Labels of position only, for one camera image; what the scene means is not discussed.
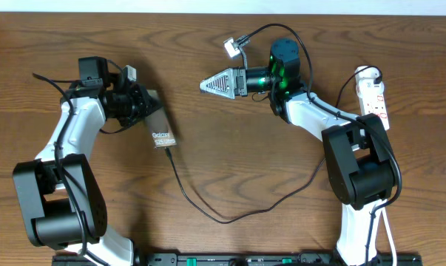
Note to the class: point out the silver Galaxy smartphone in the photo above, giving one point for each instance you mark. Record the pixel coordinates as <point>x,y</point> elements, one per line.
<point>158,124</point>

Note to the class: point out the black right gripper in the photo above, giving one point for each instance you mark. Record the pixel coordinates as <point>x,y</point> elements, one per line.
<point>237,86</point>

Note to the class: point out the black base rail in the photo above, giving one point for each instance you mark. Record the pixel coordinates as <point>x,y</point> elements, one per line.
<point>309,258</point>

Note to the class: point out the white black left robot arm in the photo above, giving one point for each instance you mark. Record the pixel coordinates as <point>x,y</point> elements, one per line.
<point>61,204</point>

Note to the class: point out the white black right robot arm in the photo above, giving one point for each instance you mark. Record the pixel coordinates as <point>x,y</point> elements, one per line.
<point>362,170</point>

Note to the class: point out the white power strip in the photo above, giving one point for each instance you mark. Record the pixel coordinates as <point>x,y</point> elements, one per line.
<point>375,104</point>

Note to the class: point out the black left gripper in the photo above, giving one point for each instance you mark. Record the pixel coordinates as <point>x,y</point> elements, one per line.
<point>144,103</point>

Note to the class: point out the white USB charger adapter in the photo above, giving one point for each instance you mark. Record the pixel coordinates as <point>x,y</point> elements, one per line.
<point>369,81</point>

